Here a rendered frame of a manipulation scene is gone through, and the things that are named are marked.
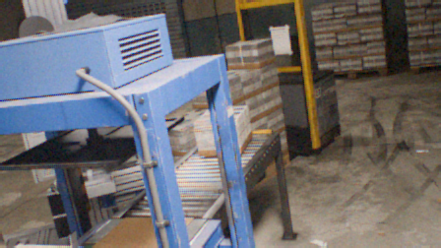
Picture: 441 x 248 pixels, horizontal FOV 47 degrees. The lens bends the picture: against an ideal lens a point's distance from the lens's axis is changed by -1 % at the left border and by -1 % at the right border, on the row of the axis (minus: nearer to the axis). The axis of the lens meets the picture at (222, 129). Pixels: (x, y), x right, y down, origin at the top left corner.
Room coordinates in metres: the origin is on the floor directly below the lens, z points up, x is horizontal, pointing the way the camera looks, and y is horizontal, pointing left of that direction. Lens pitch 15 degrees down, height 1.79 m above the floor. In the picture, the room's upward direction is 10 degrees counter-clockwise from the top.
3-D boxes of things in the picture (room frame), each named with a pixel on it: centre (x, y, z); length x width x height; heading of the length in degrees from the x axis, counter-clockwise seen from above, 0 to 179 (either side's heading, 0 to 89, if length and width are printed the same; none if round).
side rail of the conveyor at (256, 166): (2.83, -0.11, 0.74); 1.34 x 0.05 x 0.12; 158
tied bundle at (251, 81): (4.74, -0.20, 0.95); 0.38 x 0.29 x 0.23; 49
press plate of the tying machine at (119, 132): (1.98, 0.51, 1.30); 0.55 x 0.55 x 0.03; 68
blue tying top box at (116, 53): (1.98, 0.51, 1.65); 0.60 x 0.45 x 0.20; 68
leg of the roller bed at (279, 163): (3.42, -0.36, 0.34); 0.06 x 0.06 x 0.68; 68
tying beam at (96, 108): (1.98, 0.51, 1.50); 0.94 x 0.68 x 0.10; 68
